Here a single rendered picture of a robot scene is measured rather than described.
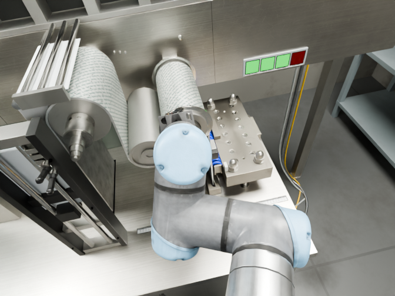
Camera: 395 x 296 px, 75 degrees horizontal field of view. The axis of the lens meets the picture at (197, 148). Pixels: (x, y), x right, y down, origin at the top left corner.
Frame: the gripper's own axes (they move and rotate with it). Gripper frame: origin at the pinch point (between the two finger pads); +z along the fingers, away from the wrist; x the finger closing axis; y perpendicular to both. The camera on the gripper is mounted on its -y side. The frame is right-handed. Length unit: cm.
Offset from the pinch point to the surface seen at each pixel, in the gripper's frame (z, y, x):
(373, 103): 143, -22, -167
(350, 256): 72, -103, -88
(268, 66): 33, 17, -39
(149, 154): 8.2, -3.5, 9.9
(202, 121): 1.3, 3.4, -6.6
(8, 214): 28, -17, 67
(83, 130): -7.5, 7.5, 20.7
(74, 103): -5.3, 13.8, 21.7
